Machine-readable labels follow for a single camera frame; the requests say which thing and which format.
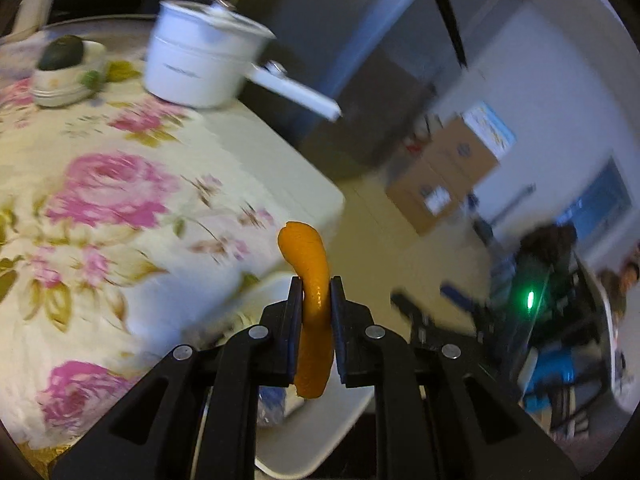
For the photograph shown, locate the cardboard box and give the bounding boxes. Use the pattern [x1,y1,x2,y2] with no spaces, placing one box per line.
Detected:
[422,115,501,191]

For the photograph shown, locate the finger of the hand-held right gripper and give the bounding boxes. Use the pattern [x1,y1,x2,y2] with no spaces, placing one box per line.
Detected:
[440,280,488,313]
[390,287,438,328]

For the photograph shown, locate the white bowl green handle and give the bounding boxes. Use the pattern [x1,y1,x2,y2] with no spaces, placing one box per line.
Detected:
[31,39,108,98]

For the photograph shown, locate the white electric pot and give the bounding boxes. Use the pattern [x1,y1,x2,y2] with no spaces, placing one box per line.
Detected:
[144,0,343,122]

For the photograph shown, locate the white shallow bowl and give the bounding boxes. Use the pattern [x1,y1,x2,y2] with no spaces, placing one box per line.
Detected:
[32,82,101,108]

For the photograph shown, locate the white plastic bin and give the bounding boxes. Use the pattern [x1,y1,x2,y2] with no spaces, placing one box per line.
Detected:
[200,275,376,480]

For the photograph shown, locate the blue wall poster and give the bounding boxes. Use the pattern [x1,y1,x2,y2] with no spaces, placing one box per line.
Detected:
[462,101,516,161]

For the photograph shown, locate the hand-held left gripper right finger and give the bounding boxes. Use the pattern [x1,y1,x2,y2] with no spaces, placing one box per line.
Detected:
[330,275,583,480]

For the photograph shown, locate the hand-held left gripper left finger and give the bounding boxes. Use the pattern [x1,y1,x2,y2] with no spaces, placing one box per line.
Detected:
[52,276,307,480]

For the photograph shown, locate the cardboard boxes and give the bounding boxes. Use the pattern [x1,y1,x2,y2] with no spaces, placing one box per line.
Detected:
[385,160,473,235]

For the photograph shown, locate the small orange carrot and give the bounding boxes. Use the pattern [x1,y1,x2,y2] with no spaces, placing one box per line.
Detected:
[277,221,333,401]

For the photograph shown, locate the dark green squash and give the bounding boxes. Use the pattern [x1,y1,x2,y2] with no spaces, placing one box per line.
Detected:
[39,35,86,71]

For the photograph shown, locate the grey refrigerator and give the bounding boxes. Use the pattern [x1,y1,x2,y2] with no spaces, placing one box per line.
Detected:
[235,0,566,181]

